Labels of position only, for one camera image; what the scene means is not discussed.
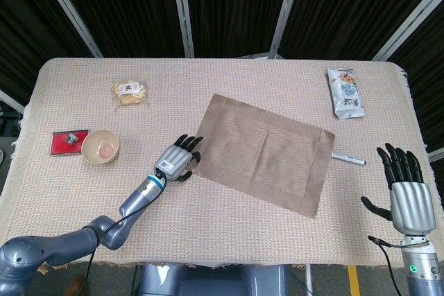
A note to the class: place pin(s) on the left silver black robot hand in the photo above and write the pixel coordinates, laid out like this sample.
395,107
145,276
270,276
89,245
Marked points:
173,161

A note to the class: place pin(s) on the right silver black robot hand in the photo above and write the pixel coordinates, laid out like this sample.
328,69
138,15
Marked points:
412,206

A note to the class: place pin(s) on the beige round bowl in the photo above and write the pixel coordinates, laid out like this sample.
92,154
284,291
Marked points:
91,152

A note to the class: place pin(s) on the brown woven placemat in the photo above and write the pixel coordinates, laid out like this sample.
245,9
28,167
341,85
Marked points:
263,150

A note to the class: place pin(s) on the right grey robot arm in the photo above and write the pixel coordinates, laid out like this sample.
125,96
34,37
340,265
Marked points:
419,271

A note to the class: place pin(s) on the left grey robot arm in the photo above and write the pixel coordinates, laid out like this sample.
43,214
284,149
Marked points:
138,199

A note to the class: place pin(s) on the clear bag of biscuits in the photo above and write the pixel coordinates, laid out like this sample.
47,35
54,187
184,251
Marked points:
130,96

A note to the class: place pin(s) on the white marker with blue cap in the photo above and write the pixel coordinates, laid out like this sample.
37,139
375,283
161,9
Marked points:
350,159

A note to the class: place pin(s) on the small grey metal block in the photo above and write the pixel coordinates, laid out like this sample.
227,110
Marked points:
71,139

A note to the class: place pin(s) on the beige checked tablecloth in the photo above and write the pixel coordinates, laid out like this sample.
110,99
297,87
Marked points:
243,77

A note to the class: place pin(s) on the red flat ink pad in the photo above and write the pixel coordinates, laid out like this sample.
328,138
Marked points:
59,146

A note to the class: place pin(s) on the white metal table leg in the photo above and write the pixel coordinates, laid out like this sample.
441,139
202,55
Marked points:
308,280

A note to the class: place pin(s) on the grey robot torso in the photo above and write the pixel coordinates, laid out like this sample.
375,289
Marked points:
215,282

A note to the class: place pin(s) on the white printed snack packet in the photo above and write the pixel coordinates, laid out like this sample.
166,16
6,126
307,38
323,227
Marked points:
347,95

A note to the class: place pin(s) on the brown shoe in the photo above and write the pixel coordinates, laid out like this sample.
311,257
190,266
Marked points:
76,285

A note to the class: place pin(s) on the dark pleated curtain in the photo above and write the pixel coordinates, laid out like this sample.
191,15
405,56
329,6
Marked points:
132,5

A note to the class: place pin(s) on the white metal frame post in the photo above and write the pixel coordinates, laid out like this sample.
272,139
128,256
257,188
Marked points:
69,8
183,8
286,8
409,22
10,100

